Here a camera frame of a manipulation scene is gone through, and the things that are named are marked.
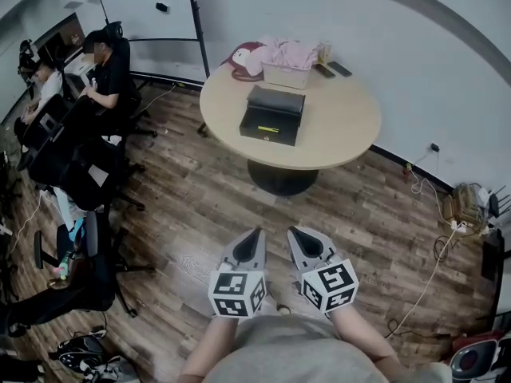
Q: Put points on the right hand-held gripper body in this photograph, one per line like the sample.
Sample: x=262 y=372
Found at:
x=329 y=285

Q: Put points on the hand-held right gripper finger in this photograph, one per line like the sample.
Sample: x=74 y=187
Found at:
x=317 y=239
x=292 y=249

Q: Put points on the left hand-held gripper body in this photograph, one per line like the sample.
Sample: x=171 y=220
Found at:
x=235 y=293

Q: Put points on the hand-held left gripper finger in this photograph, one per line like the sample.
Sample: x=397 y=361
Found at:
x=260 y=249
x=239 y=241

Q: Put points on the yellow-green utility knife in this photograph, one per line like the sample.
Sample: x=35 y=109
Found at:
x=268 y=128

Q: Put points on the black box with lid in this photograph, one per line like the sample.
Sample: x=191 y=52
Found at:
x=275 y=110

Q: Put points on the person's left forearm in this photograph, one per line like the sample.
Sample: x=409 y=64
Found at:
x=209 y=349

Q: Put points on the person's right forearm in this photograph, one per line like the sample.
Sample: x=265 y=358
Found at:
x=359 y=333

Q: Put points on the tan equipment box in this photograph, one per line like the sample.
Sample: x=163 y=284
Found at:
x=465 y=204

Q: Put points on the person's grey shirt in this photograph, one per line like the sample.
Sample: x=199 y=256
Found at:
x=295 y=353

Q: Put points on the round table with black base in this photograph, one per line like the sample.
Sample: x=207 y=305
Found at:
x=339 y=122

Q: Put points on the white power strip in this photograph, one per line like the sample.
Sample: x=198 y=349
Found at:
x=458 y=226

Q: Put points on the black office chair with armrest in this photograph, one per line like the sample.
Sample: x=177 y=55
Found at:
x=84 y=277

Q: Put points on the round black and red fan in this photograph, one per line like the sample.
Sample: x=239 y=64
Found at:
x=473 y=359

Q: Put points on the black backpack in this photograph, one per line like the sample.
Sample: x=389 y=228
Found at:
x=80 y=351

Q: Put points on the white plastic basket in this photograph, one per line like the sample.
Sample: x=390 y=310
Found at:
x=286 y=76

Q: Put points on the black phone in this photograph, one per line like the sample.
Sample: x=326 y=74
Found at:
x=340 y=69
x=324 y=70

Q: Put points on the black router with antennas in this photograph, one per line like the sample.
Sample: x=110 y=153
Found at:
x=499 y=204

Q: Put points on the small yellowish carton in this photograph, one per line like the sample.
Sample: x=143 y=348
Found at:
x=324 y=51

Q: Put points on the dark red bag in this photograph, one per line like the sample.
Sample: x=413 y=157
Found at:
x=239 y=52

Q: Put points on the pink clothes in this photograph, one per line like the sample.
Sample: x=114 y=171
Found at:
x=287 y=52

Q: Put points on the black office chair with headrest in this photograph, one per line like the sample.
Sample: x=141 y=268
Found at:
x=129 y=74

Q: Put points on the black whiteboard eraser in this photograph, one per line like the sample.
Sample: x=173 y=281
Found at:
x=161 y=7

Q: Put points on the whiteboard on black stand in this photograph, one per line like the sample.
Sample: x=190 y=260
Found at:
x=147 y=6

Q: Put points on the dark computer monitor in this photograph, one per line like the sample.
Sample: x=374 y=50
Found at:
x=66 y=34

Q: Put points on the black wall plug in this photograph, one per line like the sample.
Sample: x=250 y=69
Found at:
x=434 y=147

